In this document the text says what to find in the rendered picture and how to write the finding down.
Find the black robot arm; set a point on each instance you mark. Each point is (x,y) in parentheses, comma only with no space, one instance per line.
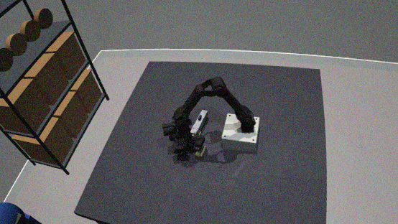
(181,120)

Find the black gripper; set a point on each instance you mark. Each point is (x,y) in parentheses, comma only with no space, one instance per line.
(198,141)

